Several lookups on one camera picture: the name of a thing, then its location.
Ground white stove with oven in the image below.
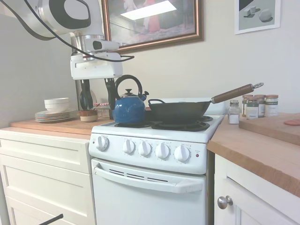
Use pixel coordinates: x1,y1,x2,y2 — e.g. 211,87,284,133
88,97,225,225

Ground blue enamel kettle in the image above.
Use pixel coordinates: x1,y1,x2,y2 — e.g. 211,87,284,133
112,75,150,124

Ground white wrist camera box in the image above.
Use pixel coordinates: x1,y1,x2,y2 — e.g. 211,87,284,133
84,38,120,53

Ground grey still life poster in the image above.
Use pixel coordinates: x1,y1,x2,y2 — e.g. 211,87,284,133
234,0,281,35

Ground round black rimmed glass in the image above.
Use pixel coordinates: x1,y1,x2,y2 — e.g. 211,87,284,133
79,90,97,111

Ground stack of white plates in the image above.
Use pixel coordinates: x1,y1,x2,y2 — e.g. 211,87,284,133
35,109,78,123

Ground spice jar green label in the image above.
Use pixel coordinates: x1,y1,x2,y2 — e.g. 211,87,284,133
246,96,259,120

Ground white ceramic bowl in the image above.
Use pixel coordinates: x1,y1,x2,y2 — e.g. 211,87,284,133
44,97,70,109
45,106,69,113

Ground white drawer cabinet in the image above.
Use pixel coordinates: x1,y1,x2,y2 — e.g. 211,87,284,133
0,127,97,225

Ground large wooden counter board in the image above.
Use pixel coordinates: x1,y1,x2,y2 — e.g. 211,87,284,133
10,116,114,136

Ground spice jar brown contents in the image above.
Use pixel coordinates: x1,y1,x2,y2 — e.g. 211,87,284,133
242,94,254,117

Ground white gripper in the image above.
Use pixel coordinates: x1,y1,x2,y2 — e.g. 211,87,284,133
70,52,123,111

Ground spice jar white label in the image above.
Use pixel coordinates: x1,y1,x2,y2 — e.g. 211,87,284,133
264,94,279,117

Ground spice jar dark label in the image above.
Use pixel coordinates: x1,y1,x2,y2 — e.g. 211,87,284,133
254,94,266,118

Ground round metal cabinet knob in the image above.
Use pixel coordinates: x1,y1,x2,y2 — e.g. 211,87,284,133
217,195,234,210

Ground glass salt shaker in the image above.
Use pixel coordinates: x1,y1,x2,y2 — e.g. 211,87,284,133
228,100,240,125

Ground white stove burner knob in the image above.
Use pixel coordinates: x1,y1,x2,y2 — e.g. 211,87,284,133
137,140,152,158
173,144,191,163
155,142,171,161
122,138,136,155

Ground black wok wooden handle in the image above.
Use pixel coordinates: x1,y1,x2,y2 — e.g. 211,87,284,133
147,82,264,124

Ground white oven door handle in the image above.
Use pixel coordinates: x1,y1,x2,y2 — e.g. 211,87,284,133
93,163,203,194

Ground thin black rod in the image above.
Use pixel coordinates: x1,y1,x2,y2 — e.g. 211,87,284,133
38,213,64,225

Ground glass jar red checked lid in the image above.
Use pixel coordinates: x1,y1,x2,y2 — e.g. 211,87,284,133
93,102,113,118

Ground small brown ceramic bowl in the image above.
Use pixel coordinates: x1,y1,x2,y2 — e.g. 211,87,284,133
79,110,98,123

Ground white oven temperature knob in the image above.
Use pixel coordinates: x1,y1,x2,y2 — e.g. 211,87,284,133
96,135,110,151

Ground thick wooden cutting board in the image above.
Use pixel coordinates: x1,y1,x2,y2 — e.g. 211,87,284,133
238,112,300,146

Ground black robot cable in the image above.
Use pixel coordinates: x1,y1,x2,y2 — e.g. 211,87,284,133
0,0,135,62

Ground white door cabinet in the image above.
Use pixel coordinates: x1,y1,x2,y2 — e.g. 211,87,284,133
213,153,300,225

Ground gold framed painting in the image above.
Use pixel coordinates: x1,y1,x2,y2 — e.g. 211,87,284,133
101,0,204,54

